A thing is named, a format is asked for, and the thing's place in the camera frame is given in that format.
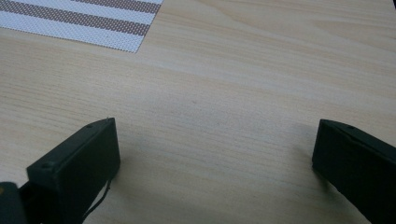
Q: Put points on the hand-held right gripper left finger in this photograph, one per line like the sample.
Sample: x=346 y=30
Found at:
x=74 y=165

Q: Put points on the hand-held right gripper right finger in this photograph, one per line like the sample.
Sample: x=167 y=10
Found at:
x=358 y=161

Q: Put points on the striped woven placemat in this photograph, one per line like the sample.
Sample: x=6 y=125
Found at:
x=84 y=21

